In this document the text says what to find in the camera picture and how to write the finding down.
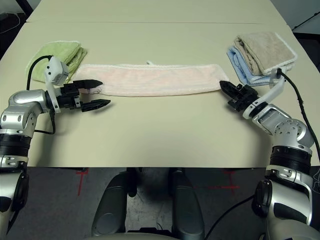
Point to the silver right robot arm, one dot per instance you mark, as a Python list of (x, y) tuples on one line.
[(282, 127)]

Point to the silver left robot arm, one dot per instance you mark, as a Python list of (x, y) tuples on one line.
[(22, 100)]

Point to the green folded towel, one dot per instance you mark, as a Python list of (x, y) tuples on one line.
[(62, 50)]

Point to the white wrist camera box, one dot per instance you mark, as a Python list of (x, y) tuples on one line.
[(276, 90), (56, 70)]

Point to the grey robot waist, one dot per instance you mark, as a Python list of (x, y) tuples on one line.
[(130, 236)]

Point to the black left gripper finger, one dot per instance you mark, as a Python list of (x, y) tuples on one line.
[(93, 105), (88, 84)]

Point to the black table frame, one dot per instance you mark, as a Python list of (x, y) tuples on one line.
[(28, 6)]

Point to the blue folded towel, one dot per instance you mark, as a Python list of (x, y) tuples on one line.
[(240, 67)]

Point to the beige folded towel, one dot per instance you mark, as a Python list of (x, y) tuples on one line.
[(267, 47)]

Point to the grey robot right leg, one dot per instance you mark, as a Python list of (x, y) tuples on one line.
[(186, 205)]

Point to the pink embroidered towel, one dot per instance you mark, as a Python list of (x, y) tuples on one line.
[(155, 80)]

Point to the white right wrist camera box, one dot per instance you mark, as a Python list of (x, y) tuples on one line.
[(276, 90)]

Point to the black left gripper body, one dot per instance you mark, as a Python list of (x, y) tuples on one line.
[(68, 97)]

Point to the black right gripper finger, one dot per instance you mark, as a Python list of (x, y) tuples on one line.
[(230, 88)]

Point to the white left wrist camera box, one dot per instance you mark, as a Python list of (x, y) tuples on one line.
[(56, 70)]

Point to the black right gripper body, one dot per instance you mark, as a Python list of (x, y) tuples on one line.
[(246, 98)]

